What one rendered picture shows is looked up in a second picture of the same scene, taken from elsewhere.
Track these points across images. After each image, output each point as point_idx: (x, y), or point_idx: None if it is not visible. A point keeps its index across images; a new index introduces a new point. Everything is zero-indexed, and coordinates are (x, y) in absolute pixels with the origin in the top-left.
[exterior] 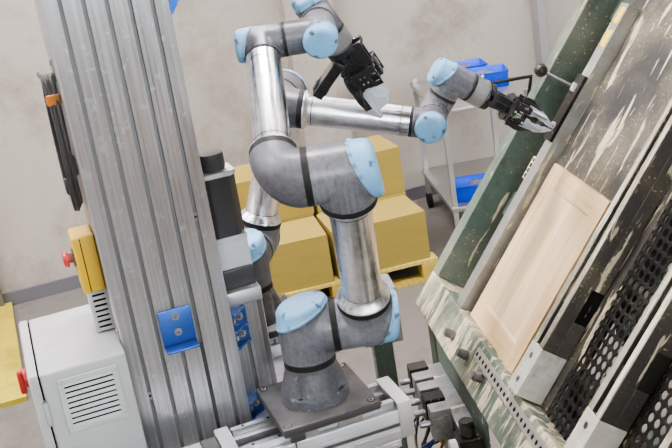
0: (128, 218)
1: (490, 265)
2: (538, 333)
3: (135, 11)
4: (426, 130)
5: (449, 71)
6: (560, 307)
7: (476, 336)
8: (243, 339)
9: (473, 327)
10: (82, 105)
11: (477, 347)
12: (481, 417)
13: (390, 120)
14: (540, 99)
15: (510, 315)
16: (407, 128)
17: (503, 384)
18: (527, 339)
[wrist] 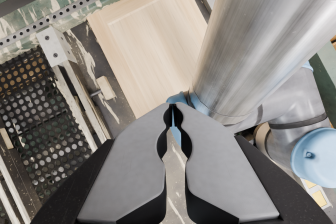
0: None
1: (205, 1)
2: (67, 65)
3: None
4: (172, 121)
5: (301, 175)
6: (74, 90)
7: None
8: None
9: None
10: None
11: None
12: None
13: (204, 86)
14: (331, 89)
15: (138, 20)
16: (190, 95)
17: (63, 16)
18: (100, 38)
